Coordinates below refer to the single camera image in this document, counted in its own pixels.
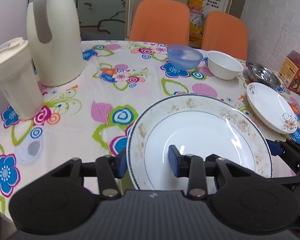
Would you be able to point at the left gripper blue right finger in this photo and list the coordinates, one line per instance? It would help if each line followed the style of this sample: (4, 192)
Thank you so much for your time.
(176, 161)

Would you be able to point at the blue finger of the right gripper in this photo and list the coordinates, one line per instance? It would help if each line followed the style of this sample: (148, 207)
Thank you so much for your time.
(276, 147)

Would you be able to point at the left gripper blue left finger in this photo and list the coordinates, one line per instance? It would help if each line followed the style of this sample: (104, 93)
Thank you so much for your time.
(120, 164)

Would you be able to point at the white plate with floral motif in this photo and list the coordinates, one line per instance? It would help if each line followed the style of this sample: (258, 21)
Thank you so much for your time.
(271, 108)

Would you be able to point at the large blue-rimmed white plate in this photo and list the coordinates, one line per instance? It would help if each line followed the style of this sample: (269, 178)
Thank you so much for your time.
(197, 125)

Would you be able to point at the stainless steel bowl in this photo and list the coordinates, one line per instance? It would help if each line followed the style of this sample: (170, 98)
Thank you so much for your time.
(258, 73)

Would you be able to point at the white ceramic bowl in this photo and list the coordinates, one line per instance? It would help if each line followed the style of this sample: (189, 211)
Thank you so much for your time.
(222, 65)

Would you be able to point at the translucent blue plastic bowl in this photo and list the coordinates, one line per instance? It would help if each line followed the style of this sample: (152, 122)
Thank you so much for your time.
(183, 57)

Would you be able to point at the floral tablecloth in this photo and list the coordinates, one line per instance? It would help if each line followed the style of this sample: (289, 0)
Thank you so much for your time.
(93, 115)

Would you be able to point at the red cracker box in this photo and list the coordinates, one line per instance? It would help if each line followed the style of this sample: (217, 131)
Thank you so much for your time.
(290, 72)

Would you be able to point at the right orange chair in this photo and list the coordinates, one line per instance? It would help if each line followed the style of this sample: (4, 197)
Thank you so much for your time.
(225, 33)

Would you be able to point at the orange chair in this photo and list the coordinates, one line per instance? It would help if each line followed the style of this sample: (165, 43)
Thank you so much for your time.
(225, 33)
(161, 21)

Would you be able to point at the left orange chair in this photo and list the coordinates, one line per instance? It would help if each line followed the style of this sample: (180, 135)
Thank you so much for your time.
(161, 21)

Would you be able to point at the cream thermos jug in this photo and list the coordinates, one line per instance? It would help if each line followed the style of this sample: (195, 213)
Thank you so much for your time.
(55, 42)

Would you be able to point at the cream plastic tumbler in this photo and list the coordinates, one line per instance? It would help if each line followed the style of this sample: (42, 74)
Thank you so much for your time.
(17, 79)

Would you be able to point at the yellow snack bag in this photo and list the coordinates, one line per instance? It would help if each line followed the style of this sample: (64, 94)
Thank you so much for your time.
(196, 22)

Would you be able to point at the glass panel with cartoon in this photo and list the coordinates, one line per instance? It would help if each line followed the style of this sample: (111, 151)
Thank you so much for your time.
(101, 19)

